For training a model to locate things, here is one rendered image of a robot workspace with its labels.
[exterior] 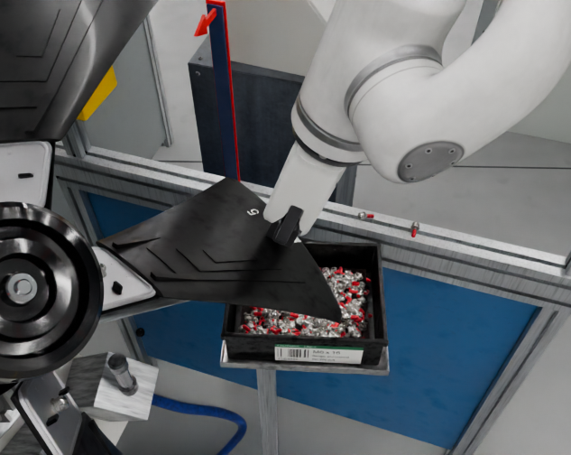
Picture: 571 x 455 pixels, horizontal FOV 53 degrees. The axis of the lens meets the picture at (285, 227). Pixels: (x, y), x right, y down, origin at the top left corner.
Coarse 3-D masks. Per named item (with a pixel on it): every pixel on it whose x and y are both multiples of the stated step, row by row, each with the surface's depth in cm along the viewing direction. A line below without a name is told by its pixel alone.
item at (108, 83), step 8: (112, 72) 90; (104, 80) 89; (112, 80) 91; (104, 88) 89; (112, 88) 91; (96, 96) 87; (104, 96) 90; (88, 104) 86; (96, 104) 88; (80, 112) 85; (88, 112) 87
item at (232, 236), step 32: (224, 192) 68; (160, 224) 59; (192, 224) 61; (224, 224) 63; (256, 224) 66; (128, 256) 52; (160, 256) 54; (192, 256) 55; (224, 256) 57; (256, 256) 60; (288, 256) 64; (160, 288) 49; (192, 288) 51; (224, 288) 54; (256, 288) 56; (288, 288) 59; (320, 288) 63
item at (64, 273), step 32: (0, 224) 38; (32, 224) 40; (64, 224) 41; (0, 256) 37; (32, 256) 39; (64, 256) 41; (96, 256) 42; (0, 288) 38; (64, 288) 40; (96, 288) 41; (0, 320) 36; (32, 320) 38; (64, 320) 40; (96, 320) 41; (0, 352) 37; (32, 352) 38; (64, 352) 39; (0, 384) 38
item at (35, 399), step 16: (32, 384) 42; (48, 384) 45; (32, 400) 41; (48, 400) 43; (32, 416) 39; (48, 416) 42; (64, 416) 45; (80, 416) 48; (48, 432) 40; (64, 432) 43; (64, 448) 42
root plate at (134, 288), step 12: (96, 252) 53; (108, 252) 53; (108, 264) 51; (120, 264) 52; (108, 276) 50; (120, 276) 50; (132, 276) 51; (108, 288) 48; (132, 288) 49; (144, 288) 49; (108, 300) 46; (120, 300) 46; (132, 300) 47
